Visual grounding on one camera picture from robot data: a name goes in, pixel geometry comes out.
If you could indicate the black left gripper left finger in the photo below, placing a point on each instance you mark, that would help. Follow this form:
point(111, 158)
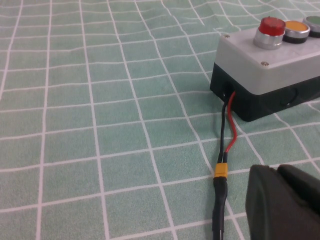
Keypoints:
point(275, 212)

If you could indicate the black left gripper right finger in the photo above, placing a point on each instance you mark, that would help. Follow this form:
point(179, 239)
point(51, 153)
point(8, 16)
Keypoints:
point(302, 182)

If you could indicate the illuminated red push button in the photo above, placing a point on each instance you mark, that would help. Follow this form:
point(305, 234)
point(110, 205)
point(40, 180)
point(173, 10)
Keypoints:
point(271, 28)

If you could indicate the grey black button box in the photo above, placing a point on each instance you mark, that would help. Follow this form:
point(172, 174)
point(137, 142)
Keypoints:
point(265, 82)

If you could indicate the yellow push button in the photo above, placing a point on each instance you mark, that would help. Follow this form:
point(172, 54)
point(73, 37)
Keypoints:
point(296, 28)

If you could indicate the green push button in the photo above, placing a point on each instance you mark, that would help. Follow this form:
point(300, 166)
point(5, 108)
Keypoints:
point(313, 22)

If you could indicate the green white checked tablecloth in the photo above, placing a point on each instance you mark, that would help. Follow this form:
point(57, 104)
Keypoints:
point(100, 125)

